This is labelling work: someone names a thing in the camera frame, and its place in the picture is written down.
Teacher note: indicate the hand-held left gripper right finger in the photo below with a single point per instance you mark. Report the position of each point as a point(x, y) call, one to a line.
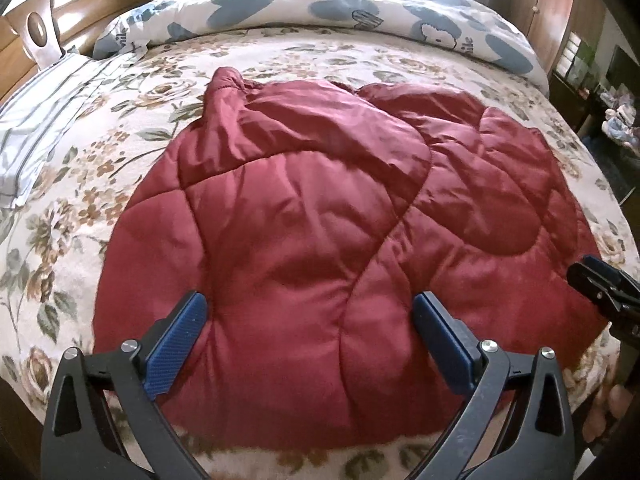
point(442, 332)

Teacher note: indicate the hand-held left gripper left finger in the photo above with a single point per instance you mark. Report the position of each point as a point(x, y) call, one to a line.
point(180, 332)

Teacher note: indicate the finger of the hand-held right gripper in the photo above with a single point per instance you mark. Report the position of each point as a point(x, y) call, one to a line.
point(587, 282)
point(607, 267)

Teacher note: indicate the red quilted jacket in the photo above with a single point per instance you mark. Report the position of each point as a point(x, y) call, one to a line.
point(300, 220)

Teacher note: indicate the person's right hand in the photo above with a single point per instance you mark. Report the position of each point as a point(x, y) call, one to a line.
point(611, 410)

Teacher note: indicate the pale soft toy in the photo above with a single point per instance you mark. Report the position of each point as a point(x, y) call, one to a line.
point(621, 122)

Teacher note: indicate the dark cluttered side shelf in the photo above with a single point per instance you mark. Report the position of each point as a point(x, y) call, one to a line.
point(595, 90)

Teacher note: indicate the floral bed blanket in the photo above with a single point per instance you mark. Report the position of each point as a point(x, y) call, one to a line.
point(125, 110)

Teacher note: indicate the grey striped pillow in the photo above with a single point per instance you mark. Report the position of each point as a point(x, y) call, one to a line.
point(40, 120)

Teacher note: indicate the wooden wardrobe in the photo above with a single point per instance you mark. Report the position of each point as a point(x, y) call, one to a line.
point(550, 5)

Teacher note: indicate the blue patterned white duvet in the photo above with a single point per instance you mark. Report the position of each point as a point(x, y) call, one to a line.
point(280, 10)

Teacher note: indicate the wooden headboard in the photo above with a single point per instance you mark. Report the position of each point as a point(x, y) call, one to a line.
point(85, 5)

